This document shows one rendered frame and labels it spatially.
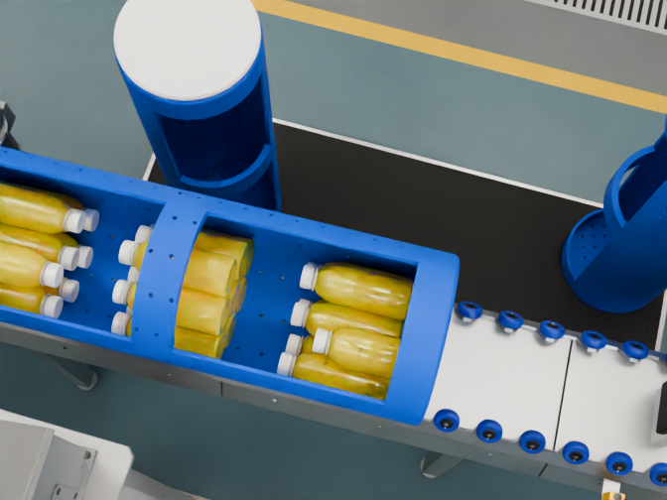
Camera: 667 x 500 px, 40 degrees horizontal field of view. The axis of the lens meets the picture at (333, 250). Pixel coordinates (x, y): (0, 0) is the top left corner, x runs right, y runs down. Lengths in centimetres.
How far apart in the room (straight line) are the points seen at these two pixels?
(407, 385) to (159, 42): 82
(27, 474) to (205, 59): 87
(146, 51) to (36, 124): 123
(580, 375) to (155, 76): 95
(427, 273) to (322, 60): 164
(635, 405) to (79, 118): 190
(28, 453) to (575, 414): 94
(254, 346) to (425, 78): 152
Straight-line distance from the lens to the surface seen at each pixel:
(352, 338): 145
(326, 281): 149
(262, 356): 161
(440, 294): 138
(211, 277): 145
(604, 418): 171
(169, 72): 176
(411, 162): 264
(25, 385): 272
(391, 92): 291
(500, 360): 169
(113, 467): 144
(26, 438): 125
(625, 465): 166
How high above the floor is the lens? 255
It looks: 71 degrees down
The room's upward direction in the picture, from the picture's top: 2 degrees clockwise
